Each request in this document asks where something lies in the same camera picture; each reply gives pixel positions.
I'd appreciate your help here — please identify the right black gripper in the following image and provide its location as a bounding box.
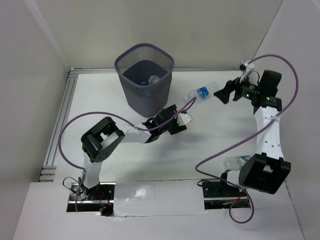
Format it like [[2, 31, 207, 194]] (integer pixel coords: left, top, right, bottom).
[[213, 71, 262, 105]]

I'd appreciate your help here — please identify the red label plastic bottle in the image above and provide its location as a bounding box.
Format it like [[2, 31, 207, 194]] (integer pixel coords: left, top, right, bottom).
[[147, 75, 160, 85]]

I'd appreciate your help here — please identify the blue label plastic bottle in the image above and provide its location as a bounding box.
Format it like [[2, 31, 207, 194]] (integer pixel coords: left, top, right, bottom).
[[140, 81, 151, 99]]

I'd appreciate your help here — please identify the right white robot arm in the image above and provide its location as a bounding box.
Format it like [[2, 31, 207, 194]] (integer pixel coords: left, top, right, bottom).
[[214, 70, 291, 194]]

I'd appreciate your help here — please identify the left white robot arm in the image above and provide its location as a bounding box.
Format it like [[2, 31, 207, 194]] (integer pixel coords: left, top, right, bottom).
[[78, 105, 193, 200]]

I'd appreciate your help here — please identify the grey mesh waste bin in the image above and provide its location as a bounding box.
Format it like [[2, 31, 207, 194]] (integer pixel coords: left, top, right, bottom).
[[114, 43, 175, 118]]

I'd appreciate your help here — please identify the clear bottle blue label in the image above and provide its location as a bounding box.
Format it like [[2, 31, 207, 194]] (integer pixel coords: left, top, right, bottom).
[[183, 82, 219, 103]]

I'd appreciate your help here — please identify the crushed bottle green label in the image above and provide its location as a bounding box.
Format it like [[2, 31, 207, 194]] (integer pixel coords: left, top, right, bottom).
[[223, 155, 252, 171]]

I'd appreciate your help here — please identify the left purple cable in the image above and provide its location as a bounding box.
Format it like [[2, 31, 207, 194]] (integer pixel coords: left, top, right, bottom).
[[57, 97, 198, 212]]

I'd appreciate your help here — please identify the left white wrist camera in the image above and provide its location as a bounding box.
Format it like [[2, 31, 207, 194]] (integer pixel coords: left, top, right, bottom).
[[176, 112, 193, 126]]

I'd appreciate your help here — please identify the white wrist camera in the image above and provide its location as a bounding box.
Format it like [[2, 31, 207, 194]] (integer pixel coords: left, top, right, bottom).
[[239, 60, 255, 79], [176, 112, 193, 126]]

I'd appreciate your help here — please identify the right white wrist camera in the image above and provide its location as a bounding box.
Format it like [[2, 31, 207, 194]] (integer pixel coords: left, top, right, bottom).
[[239, 60, 255, 79]]

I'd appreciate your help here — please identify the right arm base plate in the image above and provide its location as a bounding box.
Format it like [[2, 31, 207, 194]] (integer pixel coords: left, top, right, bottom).
[[197, 179, 251, 210]]

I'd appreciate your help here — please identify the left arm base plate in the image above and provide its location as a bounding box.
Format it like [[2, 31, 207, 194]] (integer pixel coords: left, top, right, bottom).
[[62, 176, 116, 217]]

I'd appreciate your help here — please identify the aluminium frame rail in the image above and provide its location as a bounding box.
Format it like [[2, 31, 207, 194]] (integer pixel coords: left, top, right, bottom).
[[38, 67, 241, 182]]

